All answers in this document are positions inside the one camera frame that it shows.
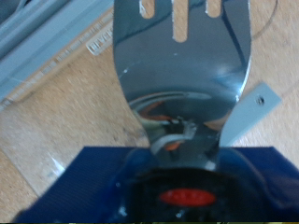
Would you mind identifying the small blue object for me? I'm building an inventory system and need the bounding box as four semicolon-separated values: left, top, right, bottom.
13;0;299;223

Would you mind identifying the glass oven door with handle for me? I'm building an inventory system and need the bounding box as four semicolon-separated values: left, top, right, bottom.
0;0;283;198

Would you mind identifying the silver toaster oven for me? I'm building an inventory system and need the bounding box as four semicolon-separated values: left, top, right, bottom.
0;0;73;41

